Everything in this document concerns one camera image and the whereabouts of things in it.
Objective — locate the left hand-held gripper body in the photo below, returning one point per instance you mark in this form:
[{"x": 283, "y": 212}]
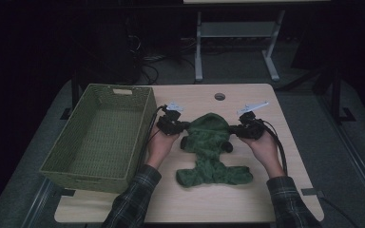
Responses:
[{"x": 169, "y": 124}]

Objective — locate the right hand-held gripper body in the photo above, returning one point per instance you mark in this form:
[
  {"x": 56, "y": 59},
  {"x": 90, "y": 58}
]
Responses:
[{"x": 250, "y": 128}]

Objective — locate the green fleece hooded garment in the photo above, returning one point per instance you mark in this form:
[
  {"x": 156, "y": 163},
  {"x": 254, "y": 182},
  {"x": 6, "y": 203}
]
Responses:
[{"x": 209, "y": 148}]

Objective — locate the person's left hand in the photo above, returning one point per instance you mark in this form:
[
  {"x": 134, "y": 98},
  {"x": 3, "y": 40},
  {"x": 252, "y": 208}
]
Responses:
[{"x": 160, "y": 147}]

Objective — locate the person's right hand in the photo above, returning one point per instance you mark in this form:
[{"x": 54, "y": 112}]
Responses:
[{"x": 265, "y": 149}]

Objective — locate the grey round table grommet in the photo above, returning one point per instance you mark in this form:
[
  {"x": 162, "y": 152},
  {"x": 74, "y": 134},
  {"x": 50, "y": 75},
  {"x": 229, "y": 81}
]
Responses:
[{"x": 219, "y": 96}]

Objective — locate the green woven basket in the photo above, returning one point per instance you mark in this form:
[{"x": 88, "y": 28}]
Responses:
[{"x": 101, "y": 139}]

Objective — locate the grey metal stand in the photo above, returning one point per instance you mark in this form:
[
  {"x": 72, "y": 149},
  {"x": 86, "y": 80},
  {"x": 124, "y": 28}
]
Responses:
[{"x": 237, "y": 30}]

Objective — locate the grey table edge bracket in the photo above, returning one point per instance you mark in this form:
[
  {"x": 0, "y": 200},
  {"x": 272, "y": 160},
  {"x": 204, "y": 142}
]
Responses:
[{"x": 312, "y": 192}]

